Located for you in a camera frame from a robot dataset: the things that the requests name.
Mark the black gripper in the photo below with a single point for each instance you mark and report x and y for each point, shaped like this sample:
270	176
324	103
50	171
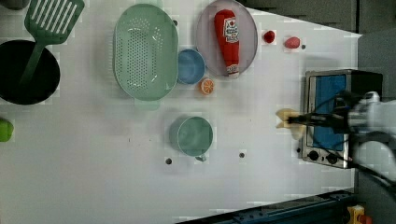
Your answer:
343	103

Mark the yellow plush banana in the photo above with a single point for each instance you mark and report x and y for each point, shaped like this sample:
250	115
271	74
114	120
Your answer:
285	114

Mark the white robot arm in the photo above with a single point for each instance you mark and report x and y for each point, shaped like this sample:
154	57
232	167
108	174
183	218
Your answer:
363	116

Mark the green mug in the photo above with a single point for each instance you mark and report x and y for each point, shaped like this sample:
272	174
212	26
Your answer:
193	136

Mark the black toaster oven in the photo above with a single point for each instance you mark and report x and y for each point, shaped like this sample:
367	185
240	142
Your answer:
325	91

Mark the pink toy strawberry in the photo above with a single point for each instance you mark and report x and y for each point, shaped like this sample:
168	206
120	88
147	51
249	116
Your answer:
292	43

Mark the dark red toy berry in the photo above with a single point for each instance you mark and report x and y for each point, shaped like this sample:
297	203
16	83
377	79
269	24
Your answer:
269	37

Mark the orange slice toy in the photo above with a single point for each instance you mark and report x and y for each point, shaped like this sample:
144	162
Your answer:
206	86

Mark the red plush ketchup bottle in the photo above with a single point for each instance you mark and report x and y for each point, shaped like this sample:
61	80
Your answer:
227	34

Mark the blue bowl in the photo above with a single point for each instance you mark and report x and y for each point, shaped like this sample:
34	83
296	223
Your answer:
191	66

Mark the grey round plate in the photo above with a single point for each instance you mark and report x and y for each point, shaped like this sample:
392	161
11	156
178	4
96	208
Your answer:
206	40

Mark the green plastic colander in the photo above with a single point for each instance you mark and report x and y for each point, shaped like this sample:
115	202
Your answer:
145	52

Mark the green slotted spatula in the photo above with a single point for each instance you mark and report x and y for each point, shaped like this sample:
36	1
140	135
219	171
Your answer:
49	22

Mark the large black pot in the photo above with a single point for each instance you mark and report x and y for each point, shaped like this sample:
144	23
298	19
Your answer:
14	55

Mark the bright green toy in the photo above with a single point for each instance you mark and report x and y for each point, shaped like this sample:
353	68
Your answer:
6	130

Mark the small black cup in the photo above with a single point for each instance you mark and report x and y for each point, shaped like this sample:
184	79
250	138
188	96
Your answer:
15	4

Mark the blue metal frame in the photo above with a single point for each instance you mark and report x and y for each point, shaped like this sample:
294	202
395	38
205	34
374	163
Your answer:
326	208

